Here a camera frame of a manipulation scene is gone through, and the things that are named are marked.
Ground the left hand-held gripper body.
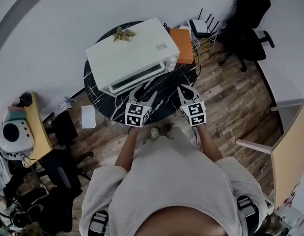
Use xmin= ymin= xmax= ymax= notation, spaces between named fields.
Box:
xmin=124 ymin=101 xmax=152 ymax=128

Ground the person's right shoe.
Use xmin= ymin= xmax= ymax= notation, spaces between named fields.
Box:
xmin=166 ymin=123 xmax=177 ymax=139

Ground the black grey shoulder strap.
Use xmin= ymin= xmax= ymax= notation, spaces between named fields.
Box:
xmin=236 ymin=195 xmax=260 ymax=236
xmin=87 ymin=210 xmax=110 ymax=236

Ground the black computer case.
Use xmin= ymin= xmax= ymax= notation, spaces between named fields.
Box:
xmin=51 ymin=111 xmax=79 ymax=147

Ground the white paper sheet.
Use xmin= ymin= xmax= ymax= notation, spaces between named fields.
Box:
xmin=81 ymin=104 xmax=96 ymax=129

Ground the black marble round table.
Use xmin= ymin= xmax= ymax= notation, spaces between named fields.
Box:
xmin=83 ymin=21 xmax=198 ymax=125

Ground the bundle of cables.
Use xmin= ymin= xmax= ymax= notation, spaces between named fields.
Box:
xmin=191 ymin=37 xmax=216 ymax=59

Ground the pastel book stack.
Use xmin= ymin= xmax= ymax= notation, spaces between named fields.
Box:
xmin=6 ymin=106 xmax=27 ymax=120

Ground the light wooden table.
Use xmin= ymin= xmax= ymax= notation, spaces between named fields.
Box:
xmin=236 ymin=98 xmax=304 ymax=210

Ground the person's shoe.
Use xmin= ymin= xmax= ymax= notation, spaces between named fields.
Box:
xmin=150 ymin=127 xmax=162 ymax=139
xmin=166 ymin=123 xmax=177 ymax=139

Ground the white oven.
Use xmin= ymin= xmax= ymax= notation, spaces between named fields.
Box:
xmin=85 ymin=17 xmax=180 ymax=97

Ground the person's left shoe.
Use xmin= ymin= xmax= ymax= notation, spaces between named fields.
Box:
xmin=150 ymin=127 xmax=162 ymax=139

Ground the white router with black antennas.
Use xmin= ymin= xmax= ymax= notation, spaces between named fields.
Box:
xmin=188 ymin=8 xmax=220 ymax=38

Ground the person's grey sweatshirt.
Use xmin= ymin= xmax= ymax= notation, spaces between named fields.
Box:
xmin=79 ymin=128 xmax=268 ymax=236

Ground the orange box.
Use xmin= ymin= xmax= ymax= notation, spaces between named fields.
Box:
xmin=169 ymin=28 xmax=194 ymax=65

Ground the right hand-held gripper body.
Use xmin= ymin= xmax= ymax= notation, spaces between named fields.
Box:
xmin=180 ymin=99 xmax=207 ymax=127

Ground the black office chair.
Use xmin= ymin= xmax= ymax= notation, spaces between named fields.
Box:
xmin=218 ymin=0 xmax=275 ymax=72
xmin=9 ymin=148 xmax=93 ymax=233

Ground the white glass oven door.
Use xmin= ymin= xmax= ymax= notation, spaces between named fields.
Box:
xmin=100 ymin=59 xmax=167 ymax=97

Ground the person's left forearm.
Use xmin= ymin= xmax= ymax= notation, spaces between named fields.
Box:
xmin=114 ymin=126 xmax=142 ymax=172

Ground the yellow desk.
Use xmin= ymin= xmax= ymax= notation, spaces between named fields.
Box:
xmin=24 ymin=91 xmax=54 ymax=167

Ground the small black box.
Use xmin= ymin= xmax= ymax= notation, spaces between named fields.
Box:
xmin=19 ymin=93 xmax=32 ymax=107

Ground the white domed device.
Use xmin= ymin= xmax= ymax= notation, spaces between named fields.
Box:
xmin=0 ymin=120 xmax=36 ymax=159

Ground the long white box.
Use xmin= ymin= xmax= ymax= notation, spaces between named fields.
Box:
xmin=53 ymin=97 xmax=75 ymax=118

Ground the person's right forearm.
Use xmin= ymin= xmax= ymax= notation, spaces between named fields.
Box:
xmin=195 ymin=124 xmax=223 ymax=162

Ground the small potted plant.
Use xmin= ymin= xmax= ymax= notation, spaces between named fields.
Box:
xmin=112 ymin=26 xmax=137 ymax=43

